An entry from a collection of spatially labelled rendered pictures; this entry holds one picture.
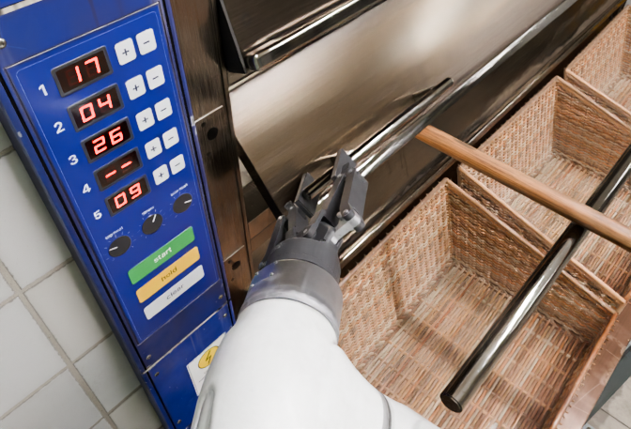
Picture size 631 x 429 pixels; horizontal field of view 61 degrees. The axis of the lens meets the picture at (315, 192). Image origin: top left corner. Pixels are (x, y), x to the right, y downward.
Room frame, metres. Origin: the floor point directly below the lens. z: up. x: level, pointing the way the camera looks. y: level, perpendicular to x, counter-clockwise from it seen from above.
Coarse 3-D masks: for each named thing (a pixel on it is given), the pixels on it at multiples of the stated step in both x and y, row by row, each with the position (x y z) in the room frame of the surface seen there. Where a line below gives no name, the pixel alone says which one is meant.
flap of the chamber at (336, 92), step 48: (384, 0) 0.80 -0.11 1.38; (432, 0) 0.86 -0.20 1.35; (480, 0) 0.93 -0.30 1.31; (528, 0) 1.01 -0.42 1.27; (336, 48) 0.69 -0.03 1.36; (384, 48) 0.74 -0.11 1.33; (432, 48) 0.79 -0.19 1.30; (480, 48) 0.86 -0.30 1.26; (240, 96) 0.56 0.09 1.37; (288, 96) 0.60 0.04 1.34; (336, 96) 0.64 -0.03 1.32; (384, 96) 0.68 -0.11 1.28; (240, 144) 0.52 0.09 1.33; (288, 144) 0.55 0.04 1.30; (336, 144) 0.58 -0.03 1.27; (288, 192) 0.49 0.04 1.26
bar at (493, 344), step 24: (624, 168) 0.63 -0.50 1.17; (600, 192) 0.58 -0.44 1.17; (576, 240) 0.49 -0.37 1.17; (552, 264) 0.44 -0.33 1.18; (528, 288) 0.40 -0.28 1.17; (504, 312) 0.37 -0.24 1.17; (528, 312) 0.37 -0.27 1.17; (504, 336) 0.33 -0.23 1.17; (480, 360) 0.30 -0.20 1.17; (624, 360) 0.64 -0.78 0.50; (456, 384) 0.27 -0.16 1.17; (480, 384) 0.28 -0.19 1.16; (456, 408) 0.25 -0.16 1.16
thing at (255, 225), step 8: (248, 184) 0.59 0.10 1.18; (248, 192) 0.57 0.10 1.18; (256, 192) 0.57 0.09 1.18; (248, 200) 0.56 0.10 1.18; (256, 200) 0.56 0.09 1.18; (264, 200) 0.56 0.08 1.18; (248, 208) 0.54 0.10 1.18; (256, 208) 0.54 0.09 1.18; (264, 208) 0.54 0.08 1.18; (248, 216) 0.53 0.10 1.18; (256, 216) 0.53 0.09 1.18; (264, 216) 0.54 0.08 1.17; (272, 216) 0.55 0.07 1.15; (248, 224) 0.51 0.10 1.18; (256, 224) 0.52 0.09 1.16; (264, 224) 0.53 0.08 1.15; (256, 232) 0.52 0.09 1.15
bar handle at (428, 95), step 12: (444, 84) 0.69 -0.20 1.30; (420, 96) 0.70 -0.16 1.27; (432, 96) 0.66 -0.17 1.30; (408, 108) 0.63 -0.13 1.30; (420, 108) 0.63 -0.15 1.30; (396, 120) 0.60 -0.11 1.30; (408, 120) 0.61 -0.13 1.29; (384, 132) 0.57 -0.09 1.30; (372, 144) 0.55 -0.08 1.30; (360, 156) 0.53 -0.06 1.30; (324, 180) 0.48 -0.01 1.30; (312, 192) 0.46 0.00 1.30
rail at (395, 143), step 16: (576, 0) 1.07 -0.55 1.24; (544, 16) 0.99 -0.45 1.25; (528, 32) 0.93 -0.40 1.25; (512, 48) 0.88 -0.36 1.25; (496, 64) 0.83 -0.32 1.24; (464, 80) 0.77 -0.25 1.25; (480, 80) 0.78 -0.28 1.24; (448, 96) 0.72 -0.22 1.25; (432, 112) 0.68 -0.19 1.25; (416, 128) 0.65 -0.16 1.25; (384, 144) 0.61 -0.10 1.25; (400, 144) 0.61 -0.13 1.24; (368, 160) 0.57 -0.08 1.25; (384, 160) 0.58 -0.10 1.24; (320, 208) 0.48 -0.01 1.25
